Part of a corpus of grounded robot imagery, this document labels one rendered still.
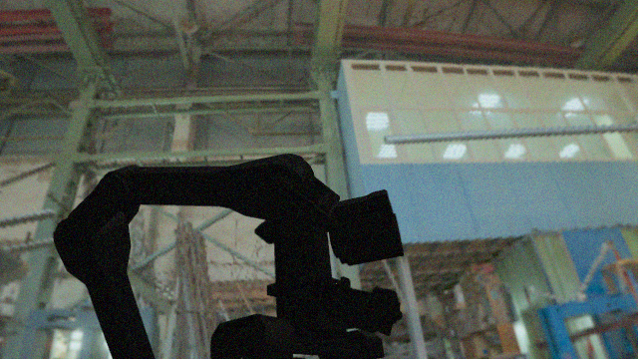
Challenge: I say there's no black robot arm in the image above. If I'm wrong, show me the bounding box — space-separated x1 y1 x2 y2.
54 154 404 359

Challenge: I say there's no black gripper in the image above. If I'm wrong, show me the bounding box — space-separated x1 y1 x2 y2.
210 263 385 359

